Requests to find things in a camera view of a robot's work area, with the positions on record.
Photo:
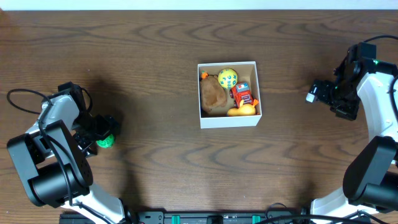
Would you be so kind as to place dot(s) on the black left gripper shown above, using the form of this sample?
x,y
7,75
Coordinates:
x,y
101,128

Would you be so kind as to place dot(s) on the white cardboard box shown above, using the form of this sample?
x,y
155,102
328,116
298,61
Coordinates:
x,y
217,118

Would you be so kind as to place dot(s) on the red toy fire truck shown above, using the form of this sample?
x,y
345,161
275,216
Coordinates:
x,y
241,92

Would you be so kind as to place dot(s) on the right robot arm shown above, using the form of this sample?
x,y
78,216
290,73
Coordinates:
x,y
369,187

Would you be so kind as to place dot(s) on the yellow ball with blue letters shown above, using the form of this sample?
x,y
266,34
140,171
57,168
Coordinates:
x,y
227,78

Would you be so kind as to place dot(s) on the green ball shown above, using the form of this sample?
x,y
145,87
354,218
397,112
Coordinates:
x,y
108,142

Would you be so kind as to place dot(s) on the brown plush toy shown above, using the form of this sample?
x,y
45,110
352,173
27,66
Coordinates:
x,y
212,93

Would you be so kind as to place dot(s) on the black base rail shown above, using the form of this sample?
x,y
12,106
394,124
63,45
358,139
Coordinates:
x,y
164,217

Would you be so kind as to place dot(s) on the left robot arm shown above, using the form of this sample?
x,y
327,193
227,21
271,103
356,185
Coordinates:
x,y
51,158

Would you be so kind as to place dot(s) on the orange rubber duck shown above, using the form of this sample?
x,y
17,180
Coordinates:
x,y
244,109

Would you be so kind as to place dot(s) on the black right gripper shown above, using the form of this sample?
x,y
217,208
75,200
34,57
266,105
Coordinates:
x,y
349,112

